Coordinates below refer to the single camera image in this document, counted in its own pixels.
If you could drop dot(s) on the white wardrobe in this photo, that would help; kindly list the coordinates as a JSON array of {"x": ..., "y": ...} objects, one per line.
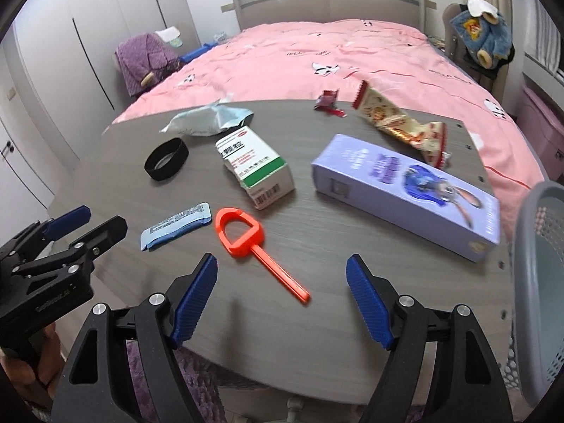
[{"x": 88, "y": 9}]

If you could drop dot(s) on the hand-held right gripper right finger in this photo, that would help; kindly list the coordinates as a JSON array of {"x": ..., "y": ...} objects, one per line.
[{"x": 368, "y": 304}]

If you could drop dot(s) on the purple fuzzy robe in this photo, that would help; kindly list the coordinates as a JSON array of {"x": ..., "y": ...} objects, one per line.
[{"x": 141, "y": 59}]

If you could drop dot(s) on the beige red snack wrapper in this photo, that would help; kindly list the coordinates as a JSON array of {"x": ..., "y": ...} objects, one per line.
[{"x": 387, "y": 114}]

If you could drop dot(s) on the purple cartoon carton box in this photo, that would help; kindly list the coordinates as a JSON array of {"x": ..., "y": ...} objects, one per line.
[{"x": 396, "y": 189}]

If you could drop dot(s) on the grey perforated basket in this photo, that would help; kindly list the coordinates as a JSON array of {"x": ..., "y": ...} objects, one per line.
[{"x": 528, "y": 273}]

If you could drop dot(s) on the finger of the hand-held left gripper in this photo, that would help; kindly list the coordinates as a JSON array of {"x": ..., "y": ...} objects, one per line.
[
  {"x": 108, "y": 231},
  {"x": 70, "y": 221}
]

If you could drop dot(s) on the white folded towel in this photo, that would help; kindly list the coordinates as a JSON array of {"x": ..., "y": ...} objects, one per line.
[{"x": 167, "y": 33}]

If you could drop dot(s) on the wall switch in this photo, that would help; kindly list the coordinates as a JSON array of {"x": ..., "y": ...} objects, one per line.
[{"x": 12, "y": 93}]

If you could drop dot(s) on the white green medicine box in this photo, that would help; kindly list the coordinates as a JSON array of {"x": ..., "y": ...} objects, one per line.
[{"x": 251, "y": 158}]

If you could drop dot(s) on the grey bed headboard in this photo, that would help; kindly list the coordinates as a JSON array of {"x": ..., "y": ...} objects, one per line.
[{"x": 326, "y": 4}]

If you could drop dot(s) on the blue foil sachet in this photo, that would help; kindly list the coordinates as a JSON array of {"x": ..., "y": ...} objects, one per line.
[{"x": 176, "y": 224}]

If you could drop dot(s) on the purple fuzzy cloth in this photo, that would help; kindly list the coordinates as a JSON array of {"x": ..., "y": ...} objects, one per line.
[{"x": 198, "y": 379}]

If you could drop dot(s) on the red candy wrapper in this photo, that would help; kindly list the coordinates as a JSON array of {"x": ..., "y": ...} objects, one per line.
[{"x": 327, "y": 97}]

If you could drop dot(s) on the orange plastic tool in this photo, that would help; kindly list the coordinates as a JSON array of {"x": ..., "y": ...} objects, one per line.
[{"x": 282, "y": 275}]

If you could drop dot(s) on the light blue plastic wrapper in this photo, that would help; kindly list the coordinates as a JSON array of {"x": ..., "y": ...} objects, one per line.
[{"x": 198, "y": 123}]

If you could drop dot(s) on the person's left hand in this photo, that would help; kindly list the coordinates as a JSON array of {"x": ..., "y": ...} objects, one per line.
[{"x": 17, "y": 372}]

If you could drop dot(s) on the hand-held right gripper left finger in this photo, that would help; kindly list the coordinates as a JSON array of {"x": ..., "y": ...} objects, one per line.
[{"x": 196, "y": 304}]

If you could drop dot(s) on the blue fleece jacket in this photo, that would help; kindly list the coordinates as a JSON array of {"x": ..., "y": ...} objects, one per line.
[{"x": 480, "y": 35}]

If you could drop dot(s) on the pink storage box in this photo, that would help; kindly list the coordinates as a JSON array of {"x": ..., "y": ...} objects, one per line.
[{"x": 542, "y": 127}]

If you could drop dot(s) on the black elastic band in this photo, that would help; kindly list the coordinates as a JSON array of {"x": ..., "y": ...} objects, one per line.
[{"x": 167, "y": 170}]

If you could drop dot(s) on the bed with pink duvet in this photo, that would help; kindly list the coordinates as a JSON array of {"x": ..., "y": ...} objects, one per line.
[{"x": 286, "y": 61}]

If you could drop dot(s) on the grey chair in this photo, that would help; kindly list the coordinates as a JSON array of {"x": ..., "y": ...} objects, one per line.
[{"x": 454, "y": 35}]

